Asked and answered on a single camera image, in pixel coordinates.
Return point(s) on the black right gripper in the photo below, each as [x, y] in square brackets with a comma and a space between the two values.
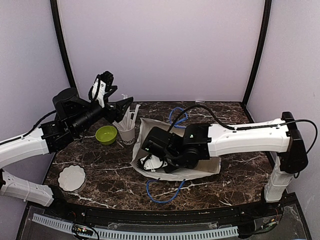
[166, 171]

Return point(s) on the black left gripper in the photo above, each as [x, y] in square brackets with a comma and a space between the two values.
[119, 111]

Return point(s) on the white straw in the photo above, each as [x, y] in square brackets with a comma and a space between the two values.
[133, 116]
[119, 125]
[125, 120]

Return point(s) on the blue checkered paper bag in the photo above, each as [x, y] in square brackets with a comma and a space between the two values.
[205, 168]

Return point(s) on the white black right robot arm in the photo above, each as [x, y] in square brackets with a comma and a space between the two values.
[202, 141]

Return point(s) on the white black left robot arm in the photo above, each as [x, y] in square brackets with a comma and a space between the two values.
[74, 116]

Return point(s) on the paper cup holding straws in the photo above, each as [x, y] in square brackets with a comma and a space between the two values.
[127, 136]

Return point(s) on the green plastic bowl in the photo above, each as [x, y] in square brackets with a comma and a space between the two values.
[106, 135]

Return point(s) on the white fluted ceramic dish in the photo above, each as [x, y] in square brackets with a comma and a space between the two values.
[72, 179]

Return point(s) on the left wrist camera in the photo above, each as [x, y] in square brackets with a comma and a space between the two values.
[102, 83]

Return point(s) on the white slotted cable duct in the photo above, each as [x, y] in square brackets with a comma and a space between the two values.
[97, 233]

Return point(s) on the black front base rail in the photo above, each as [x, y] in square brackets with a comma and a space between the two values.
[95, 213]

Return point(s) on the right black frame post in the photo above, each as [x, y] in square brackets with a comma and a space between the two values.
[258, 52]

